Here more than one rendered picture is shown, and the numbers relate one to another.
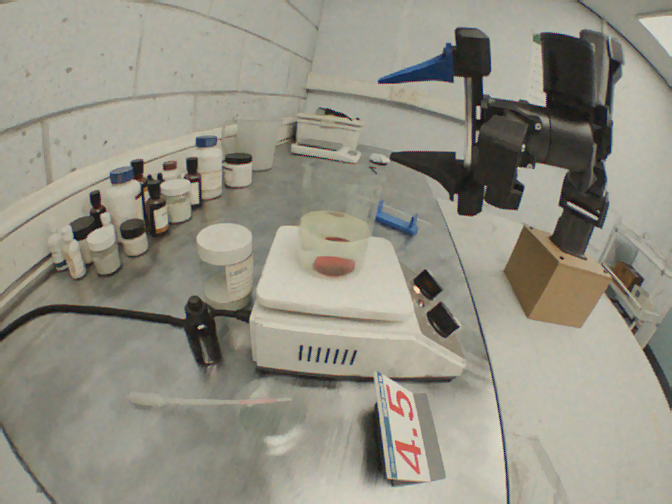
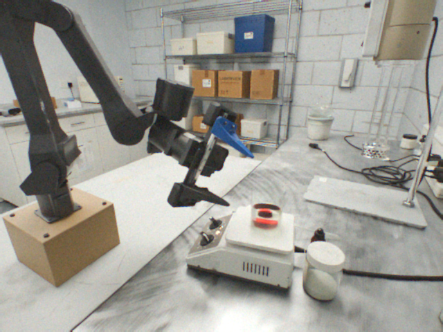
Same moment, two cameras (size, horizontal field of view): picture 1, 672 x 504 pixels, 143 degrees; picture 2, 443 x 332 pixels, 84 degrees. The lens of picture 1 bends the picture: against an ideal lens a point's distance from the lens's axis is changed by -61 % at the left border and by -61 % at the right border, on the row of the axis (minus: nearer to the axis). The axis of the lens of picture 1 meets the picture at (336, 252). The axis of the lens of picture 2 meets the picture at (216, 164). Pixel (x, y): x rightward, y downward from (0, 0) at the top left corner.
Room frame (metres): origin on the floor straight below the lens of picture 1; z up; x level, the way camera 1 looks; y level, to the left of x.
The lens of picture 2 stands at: (0.61, 0.08, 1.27)
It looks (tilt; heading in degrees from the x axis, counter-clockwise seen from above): 21 degrees down; 203
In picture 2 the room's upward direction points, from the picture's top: straight up
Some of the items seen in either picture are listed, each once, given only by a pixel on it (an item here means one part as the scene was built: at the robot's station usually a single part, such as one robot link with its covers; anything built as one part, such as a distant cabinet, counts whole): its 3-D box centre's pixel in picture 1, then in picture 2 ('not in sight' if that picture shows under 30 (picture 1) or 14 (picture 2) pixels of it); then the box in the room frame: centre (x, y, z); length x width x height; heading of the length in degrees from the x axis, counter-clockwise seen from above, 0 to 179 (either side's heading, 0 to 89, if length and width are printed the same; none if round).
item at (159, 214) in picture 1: (156, 207); not in sight; (0.34, 0.30, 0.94); 0.04 x 0.04 x 0.09
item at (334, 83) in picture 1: (474, 115); not in sight; (1.55, -0.62, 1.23); 1.90 x 0.06 x 0.10; 84
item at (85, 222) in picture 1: (84, 240); not in sight; (0.23, 0.38, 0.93); 0.05 x 0.05 x 0.06
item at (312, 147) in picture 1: (327, 149); not in sight; (1.13, 0.10, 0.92); 0.26 x 0.19 x 0.05; 85
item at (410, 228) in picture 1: (395, 216); not in sight; (0.53, -0.11, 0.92); 0.10 x 0.03 x 0.04; 59
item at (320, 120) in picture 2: not in sight; (320, 119); (-0.90, 0.07, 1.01); 0.14 x 0.14 x 0.21
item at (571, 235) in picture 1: (573, 232); (55, 198); (0.35, -0.38, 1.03); 0.07 x 0.07 x 0.06; 79
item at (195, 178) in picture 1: (192, 181); not in sight; (0.46, 0.30, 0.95); 0.04 x 0.04 x 0.10
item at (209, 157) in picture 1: (205, 166); not in sight; (0.53, 0.30, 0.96); 0.07 x 0.07 x 0.13
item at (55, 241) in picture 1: (56, 243); not in sight; (0.19, 0.41, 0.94); 0.03 x 0.03 x 0.08
